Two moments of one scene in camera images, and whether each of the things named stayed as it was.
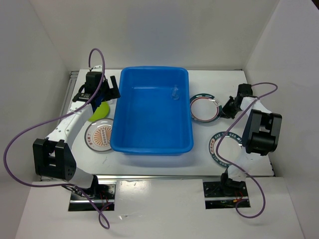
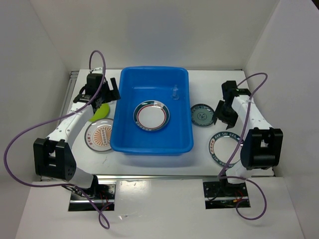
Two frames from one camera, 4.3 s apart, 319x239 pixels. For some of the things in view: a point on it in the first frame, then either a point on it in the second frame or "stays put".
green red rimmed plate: (205, 108) -> (151, 115)
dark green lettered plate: (212, 145) stays put
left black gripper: (112, 93) stays put
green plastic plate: (101, 112) stays put
